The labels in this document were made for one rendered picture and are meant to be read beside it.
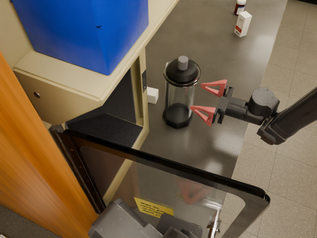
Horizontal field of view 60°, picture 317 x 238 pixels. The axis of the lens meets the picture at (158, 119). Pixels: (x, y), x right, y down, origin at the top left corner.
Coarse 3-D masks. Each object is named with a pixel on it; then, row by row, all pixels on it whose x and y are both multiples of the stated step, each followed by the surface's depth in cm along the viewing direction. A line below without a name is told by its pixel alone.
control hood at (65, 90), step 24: (168, 0) 38; (24, 72) 30; (48, 72) 29; (72, 72) 29; (96, 72) 29; (120, 72) 30; (48, 96) 31; (72, 96) 29; (96, 96) 27; (48, 120) 37
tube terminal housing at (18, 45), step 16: (0, 0) 26; (0, 16) 27; (16, 16) 29; (0, 32) 27; (16, 32) 29; (0, 48) 28; (16, 48) 30; (32, 48) 32; (144, 48) 64; (144, 64) 68; (144, 96) 76; (144, 112) 81; (48, 128) 40; (64, 128) 44; (144, 128) 86
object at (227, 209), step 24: (96, 144) 39; (96, 168) 46; (120, 168) 42; (144, 168) 39; (168, 168) 36; (120, 192) 52; (144, 192) 47; (168, 192) 43; (192, 192) 40; (216, 192) 37; (240, 192) 35; (144, 216) 59; (192, 216) 48; (216, 216) 44; (240, 216) 41
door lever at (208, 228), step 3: (207, 228) 49; (210, 228) 49; (213, 228) 49; (210, 231) 49; (213, 231) 49; (216, 231) 49; (219, 231) 49; (210, 234) 49; (213, 234) 49; (210, 237) 48; (213, 237) 48
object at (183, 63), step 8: (184, 56) 75; (168, 64) 79; (176, 64) 78; (184, 64) 75; (192, 64) 78; (168, 72) 77; (176, 72) 76; (184, 72) 76; (192, 72) 76; (176, 80) 76; (184, 80) 76
